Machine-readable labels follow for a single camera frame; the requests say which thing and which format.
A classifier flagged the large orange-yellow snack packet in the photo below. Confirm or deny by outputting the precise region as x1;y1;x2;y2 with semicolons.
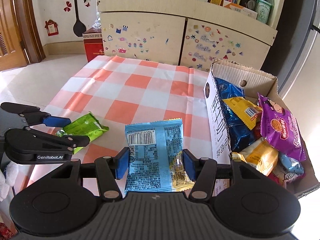
237;137;279;177

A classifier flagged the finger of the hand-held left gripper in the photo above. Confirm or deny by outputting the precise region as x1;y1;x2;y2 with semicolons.
5;127;90;155
0;102;72;128

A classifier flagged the red-orange snack packet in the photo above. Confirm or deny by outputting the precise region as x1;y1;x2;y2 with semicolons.
253;121;265;140

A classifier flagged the pink checkered tablecloth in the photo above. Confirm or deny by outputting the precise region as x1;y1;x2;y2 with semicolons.
15;55;225;198

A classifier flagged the red patterned cloth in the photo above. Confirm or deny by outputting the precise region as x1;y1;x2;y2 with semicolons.
0;221;13;240

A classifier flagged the small light blue snack packet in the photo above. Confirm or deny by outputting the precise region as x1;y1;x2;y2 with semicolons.
271;152;305;183

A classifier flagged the black vase wall sticker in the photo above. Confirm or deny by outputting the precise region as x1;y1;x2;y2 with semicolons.
62;0;92;34

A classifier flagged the red gift box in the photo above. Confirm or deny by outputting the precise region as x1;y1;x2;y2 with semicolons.
82;29;104;63

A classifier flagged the person's left hand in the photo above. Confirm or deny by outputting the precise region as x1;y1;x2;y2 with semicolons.
0;162;19;202

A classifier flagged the green snack packet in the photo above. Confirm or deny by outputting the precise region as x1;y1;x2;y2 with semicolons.
55;112;110;155

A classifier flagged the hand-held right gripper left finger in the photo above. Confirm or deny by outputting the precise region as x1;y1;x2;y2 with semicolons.
50;147;130;198

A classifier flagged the orange and white flat box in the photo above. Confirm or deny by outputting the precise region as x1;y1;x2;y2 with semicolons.
222;0;258;19

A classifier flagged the wooden cabinet with stickers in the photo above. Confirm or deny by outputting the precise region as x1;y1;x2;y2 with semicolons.
96;0;278;72

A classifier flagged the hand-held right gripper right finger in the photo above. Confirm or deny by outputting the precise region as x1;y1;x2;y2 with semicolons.
183;149;262;198

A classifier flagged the dark blue foil snack packet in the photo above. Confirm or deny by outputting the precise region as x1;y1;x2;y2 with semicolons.
225;111;255;153
214;77;245;100

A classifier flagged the clear plastic bag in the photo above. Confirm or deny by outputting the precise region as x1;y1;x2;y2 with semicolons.
91;0;103;30

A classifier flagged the small yellow snack packet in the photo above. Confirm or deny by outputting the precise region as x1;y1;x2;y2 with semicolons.
222;97;263;130

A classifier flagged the white refrigerator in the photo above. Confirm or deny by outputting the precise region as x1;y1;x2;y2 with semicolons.
260;0;320;200

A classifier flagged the brown wooden door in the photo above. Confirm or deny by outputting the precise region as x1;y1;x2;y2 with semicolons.
0;0;47;72

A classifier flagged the red house wall sticker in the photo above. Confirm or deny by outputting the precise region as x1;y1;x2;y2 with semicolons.
44;19;59;36

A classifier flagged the green glass bottle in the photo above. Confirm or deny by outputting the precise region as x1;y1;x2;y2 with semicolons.
256;0;274;25

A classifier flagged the white cardboard box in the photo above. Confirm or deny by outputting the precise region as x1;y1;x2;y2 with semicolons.
204;59;320;200

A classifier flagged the purple snack packet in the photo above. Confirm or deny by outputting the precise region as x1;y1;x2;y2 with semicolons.
257;93;307;162

